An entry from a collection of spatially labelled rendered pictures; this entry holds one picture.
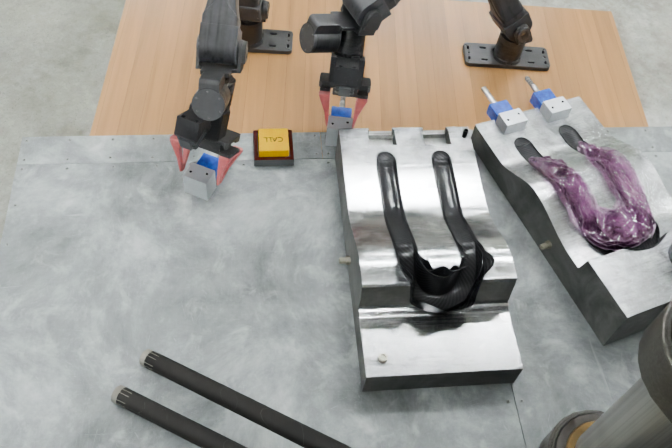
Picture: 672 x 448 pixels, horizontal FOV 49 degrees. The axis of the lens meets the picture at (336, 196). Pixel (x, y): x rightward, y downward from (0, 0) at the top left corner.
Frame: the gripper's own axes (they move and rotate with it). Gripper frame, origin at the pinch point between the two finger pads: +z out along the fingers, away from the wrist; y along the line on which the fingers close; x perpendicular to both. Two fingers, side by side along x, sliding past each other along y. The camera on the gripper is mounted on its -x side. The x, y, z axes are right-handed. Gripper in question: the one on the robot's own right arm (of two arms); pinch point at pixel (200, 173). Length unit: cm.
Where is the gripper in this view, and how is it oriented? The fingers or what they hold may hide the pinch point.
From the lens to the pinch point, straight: 143.5
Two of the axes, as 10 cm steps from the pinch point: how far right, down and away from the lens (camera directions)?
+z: -2.5, 8.7, 4.2
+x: 2.8, -3.5, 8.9
